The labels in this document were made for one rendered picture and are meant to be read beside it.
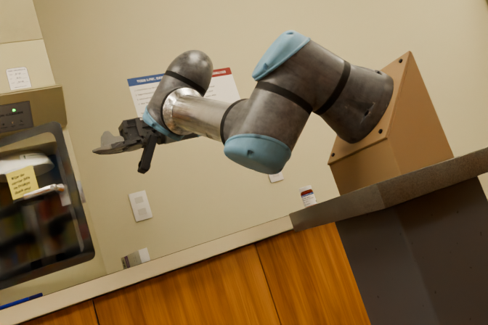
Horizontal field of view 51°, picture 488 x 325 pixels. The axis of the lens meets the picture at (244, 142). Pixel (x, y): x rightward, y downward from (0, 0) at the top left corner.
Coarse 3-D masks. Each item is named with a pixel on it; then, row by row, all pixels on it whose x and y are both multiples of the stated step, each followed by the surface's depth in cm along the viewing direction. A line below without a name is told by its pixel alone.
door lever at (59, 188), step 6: (48, 186) 133; (54, 186) 133; (60, 186) 138; (30, 192) 133; (36, 192) 133; (42, 192) 133; (48, 192) 134; (60, 192) 138; (24, 198) 133; (30, 198) 134
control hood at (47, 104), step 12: (60, 84) 148; (0, 96) 141; (12, 96) 143; (24, 96) 144; (36, 96) 146; (48, 96) 148; (60, 96) 150; (36, 108) 148; (48, 108) 149; (60, 108) 151; (36, 120) 149; (48, 120) 151; (60, 120) 153; (12, 132) 147
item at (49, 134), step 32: (32, 128) 141; (0, 160) 140; (32, 160) 140; (64, 160) 139; (0, 192) 139; (64, 192) 138; (0, 224) 137; (32, 224) 137; (64, 224) 137; (0, 256) 136; (32, 256) 136; (64, 256) 135; (0, 288) 135
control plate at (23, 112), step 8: (8, 104) 143; (16, 104) 144; (24, 104) 145; (0, 112) 143; (8, 112) 144; (16, 112) 145; (24, 112) 146; (0, 120) 144; (8, 120) 145; (16, 120) 146; (24, 120) 147; (32, 120) 149; (0, 128) 145; (8, 128) 146; (16, 128) 147; (24, 128) 149
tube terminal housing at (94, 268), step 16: (0, 48) 156; (16, 48) 158; (32, 48) 160; (0, 64) 154; (16, 64) 156; (32, 64) 158; (48, 64) 160; (0, 80) 153; (32, 80) 157; (48, 80) 159; (64, 128) 156; (80, 176) 154; (96, 240) 151; (96, 256) 149; (64, 272) 145; (80, 272) 146; (96, 272) 148; (16, 288) 139; (32, 288) 140; (48, 288) 142; (64, 288) 144; (0, 304) 136
